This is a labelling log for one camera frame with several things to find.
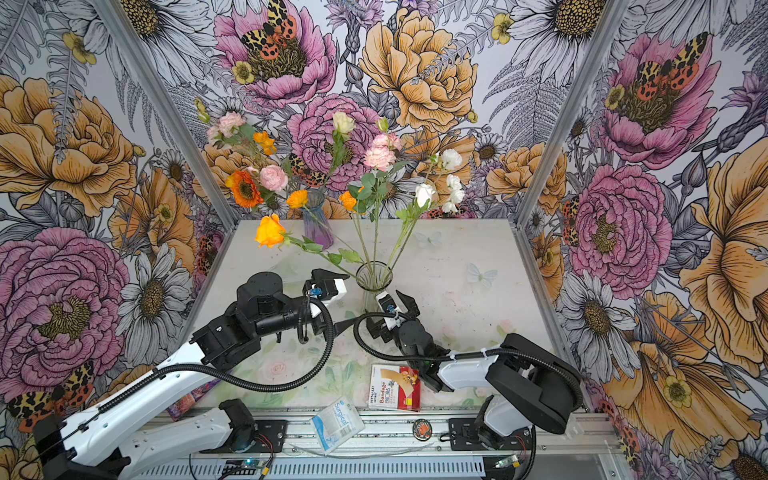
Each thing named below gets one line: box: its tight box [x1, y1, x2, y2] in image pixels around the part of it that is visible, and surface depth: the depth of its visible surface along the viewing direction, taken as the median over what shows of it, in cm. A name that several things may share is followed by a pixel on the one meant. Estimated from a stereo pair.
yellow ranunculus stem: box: [248, 131, 277, 169], surface depth 89 cm
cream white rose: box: [330, 111, 355, 172], surface depth 93 cm
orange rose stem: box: [256, 213, 364, 282], surface depth 65 cm
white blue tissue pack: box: [312, 397, 365, 455], surface depth 78 cm
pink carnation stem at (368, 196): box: [347, 116, 409, 287], surface depth 74 cm
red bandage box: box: [368, 364, 421, 413], surface depth 80 cm
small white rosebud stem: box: [388, 183, 436, 270], surface depth 71 cm
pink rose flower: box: [260, 164, 288, 191], surface depth 85 cm
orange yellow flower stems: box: [287, 190, 376, 271], surface depth 75 cm
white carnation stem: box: [391, 148, 465, 268], surface depth 79 cm
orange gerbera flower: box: [233, 170, 264, 208], surface depth 79 cm
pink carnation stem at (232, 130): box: [207, 111, 256, 148], surface depth 90 cm
